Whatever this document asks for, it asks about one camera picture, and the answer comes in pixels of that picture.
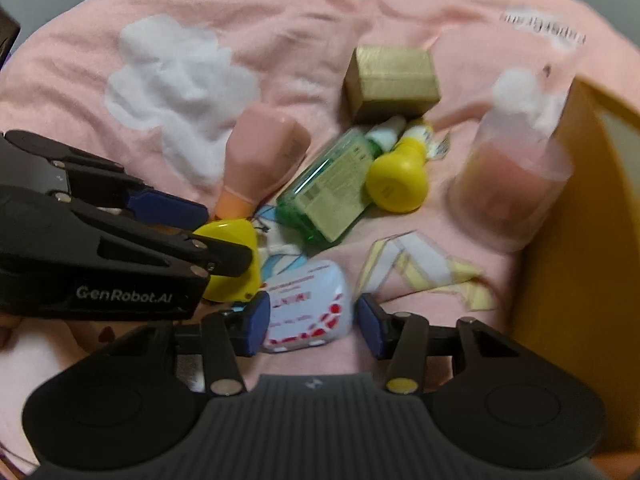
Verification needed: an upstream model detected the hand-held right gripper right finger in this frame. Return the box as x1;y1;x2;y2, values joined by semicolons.
354;291;522;396

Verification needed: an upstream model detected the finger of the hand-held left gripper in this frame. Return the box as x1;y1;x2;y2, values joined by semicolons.
5;132;210;232
65;200;253;277

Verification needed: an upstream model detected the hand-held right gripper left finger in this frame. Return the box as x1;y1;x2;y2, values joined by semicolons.
172;291;272;397

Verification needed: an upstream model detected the yellow bulb-shaped bottle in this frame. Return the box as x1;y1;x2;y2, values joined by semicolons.
365;122;436;213
192;217;263;306

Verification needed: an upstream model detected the white bottle with red print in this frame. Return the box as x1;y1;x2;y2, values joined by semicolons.
260;260;353;353

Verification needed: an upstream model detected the pink packet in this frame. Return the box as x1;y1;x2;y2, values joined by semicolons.
215;105;312;221

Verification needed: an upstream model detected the wooden storage box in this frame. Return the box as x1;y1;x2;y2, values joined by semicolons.
510;77;640;461

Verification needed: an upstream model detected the clear cylindrical container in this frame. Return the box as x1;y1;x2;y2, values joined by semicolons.
447;67;576;253

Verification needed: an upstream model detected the gold rectangular box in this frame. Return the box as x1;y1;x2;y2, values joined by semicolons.
342;45;442;123

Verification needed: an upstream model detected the pink printed blanket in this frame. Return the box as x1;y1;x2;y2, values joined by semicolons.
0;0;636;476

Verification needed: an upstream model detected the dark object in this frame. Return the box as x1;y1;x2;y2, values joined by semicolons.
0;7;21;68

